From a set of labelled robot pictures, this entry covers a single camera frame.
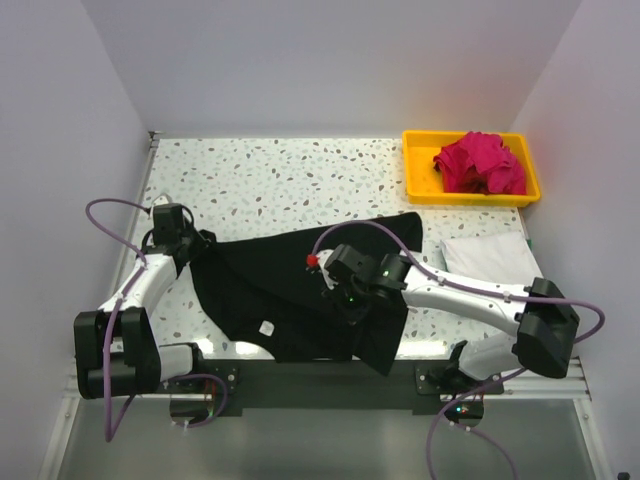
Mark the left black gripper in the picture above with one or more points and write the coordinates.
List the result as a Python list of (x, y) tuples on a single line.
[(199, 242)]

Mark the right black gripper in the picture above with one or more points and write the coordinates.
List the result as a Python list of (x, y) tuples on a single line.
[(332, 291)]

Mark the black t shirt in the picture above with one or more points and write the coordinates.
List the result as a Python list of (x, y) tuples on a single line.
[(259, 291)]

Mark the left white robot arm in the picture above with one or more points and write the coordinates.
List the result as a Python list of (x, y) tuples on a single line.
[(121, 325)]

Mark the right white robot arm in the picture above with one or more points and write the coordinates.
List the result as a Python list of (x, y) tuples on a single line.
[(536, 328)]

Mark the yellow plastic bin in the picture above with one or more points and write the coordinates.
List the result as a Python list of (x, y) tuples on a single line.
[(424, 185)]

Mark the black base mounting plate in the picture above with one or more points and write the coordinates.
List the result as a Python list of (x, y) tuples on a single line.
[(415, 385)]

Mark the folded white t shirt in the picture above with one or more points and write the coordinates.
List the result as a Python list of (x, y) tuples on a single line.
[(500, 258)]

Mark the pink t shirt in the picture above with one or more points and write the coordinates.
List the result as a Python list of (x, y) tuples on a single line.
[(480, 163)]

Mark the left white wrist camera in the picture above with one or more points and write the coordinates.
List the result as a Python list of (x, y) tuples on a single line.
[(162, 200)]

